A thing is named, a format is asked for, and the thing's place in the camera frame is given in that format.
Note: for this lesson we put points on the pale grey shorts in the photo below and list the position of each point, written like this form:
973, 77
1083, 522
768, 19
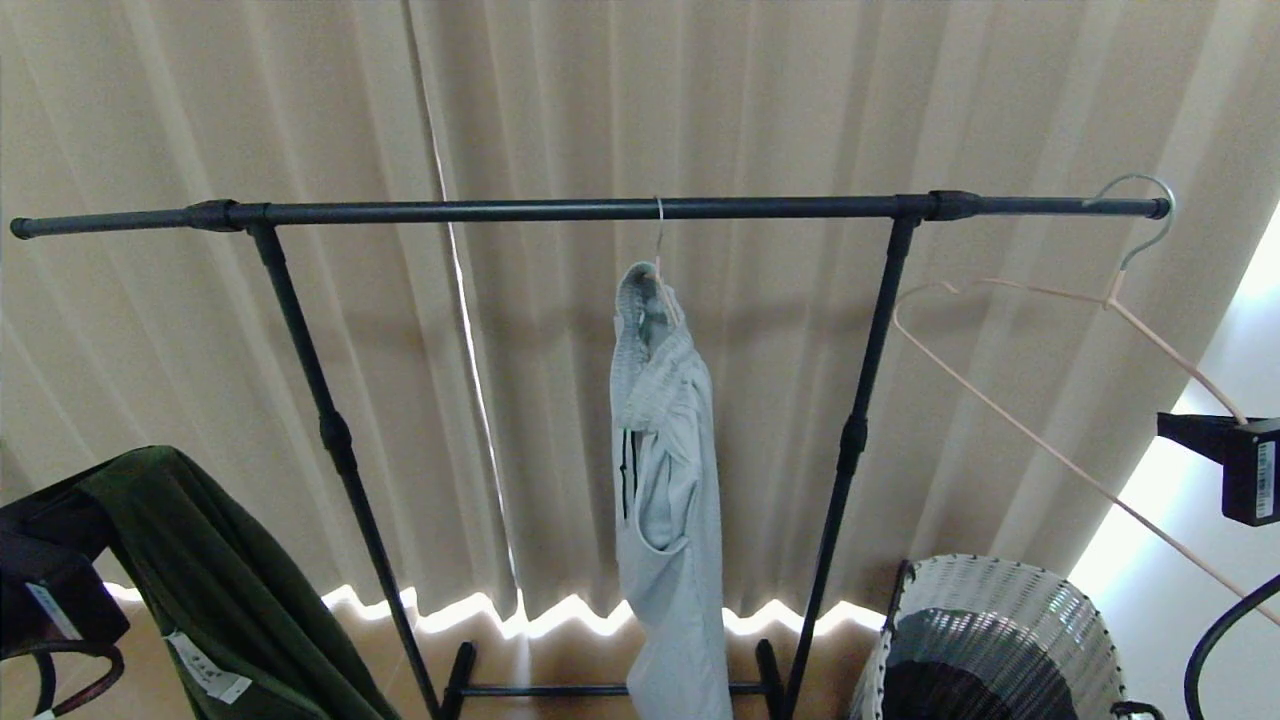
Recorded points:
670, 500

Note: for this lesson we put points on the pink clothes hanger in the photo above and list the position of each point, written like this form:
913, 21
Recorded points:
659, 225
1114, 290

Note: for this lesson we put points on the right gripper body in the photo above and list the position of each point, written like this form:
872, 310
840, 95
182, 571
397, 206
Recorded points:
1245, 475

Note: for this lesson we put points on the green shirt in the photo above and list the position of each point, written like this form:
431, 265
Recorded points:
230, 580

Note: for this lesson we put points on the black clothes rack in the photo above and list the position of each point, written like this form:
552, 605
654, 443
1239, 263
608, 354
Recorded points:
500, 211

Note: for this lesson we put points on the white laundry basket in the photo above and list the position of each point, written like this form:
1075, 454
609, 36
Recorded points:
1000, 610

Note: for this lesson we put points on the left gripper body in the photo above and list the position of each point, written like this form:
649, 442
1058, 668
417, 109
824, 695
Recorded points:
95, 615

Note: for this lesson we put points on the beige curtain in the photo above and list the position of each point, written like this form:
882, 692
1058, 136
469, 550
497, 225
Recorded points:
750, 100

